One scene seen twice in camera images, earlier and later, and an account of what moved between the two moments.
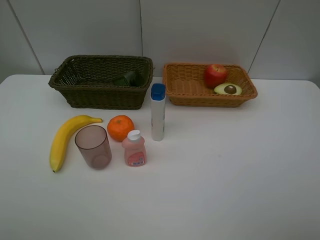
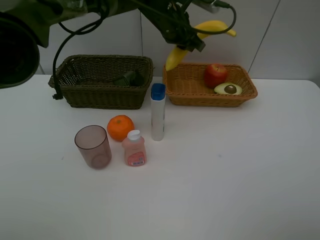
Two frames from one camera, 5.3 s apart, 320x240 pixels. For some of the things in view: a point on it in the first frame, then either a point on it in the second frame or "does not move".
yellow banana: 60,139 → 177,55
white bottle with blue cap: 158,101 does not move
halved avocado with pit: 228,88 does not move
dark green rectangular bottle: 131,79 does not move
